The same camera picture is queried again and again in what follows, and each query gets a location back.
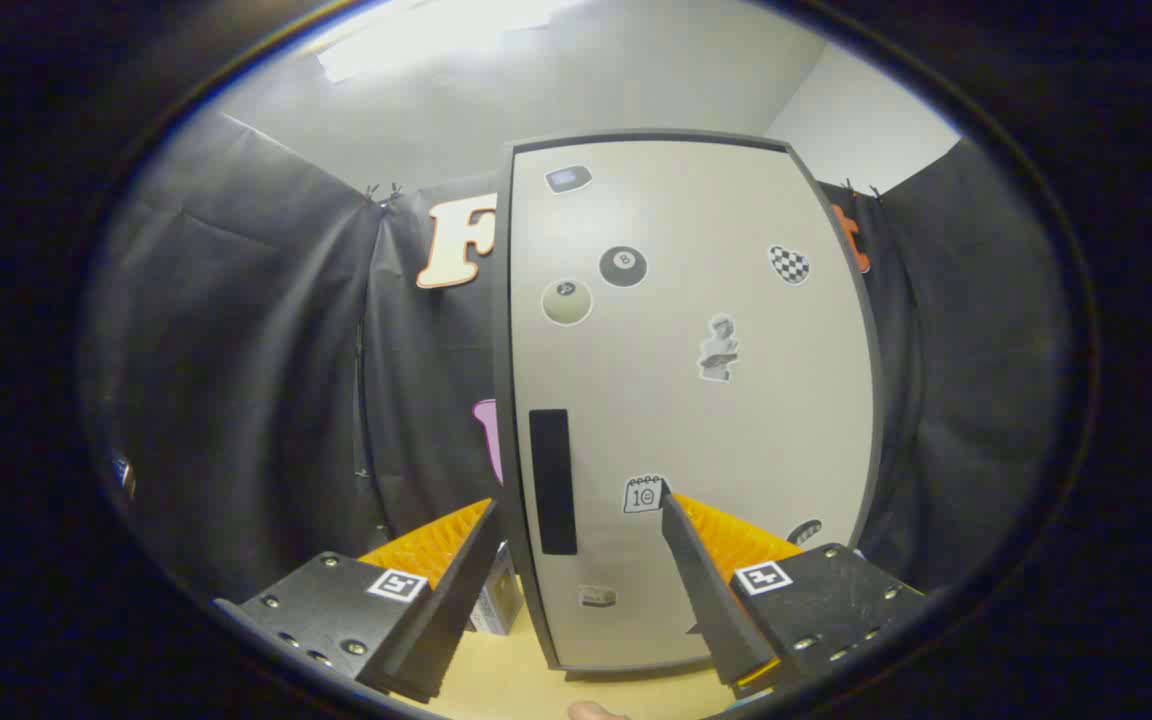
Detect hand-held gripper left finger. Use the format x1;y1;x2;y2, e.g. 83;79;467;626
214;497;502;704

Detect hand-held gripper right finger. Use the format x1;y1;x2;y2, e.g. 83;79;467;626
659;480;927;701

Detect small blue white box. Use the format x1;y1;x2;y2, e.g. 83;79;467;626
471;540;527;636

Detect grey cabinet body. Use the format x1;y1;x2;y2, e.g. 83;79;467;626
493;128;887;676

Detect black backdrop cloth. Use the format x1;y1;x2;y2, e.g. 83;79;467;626
86;108;1072;601

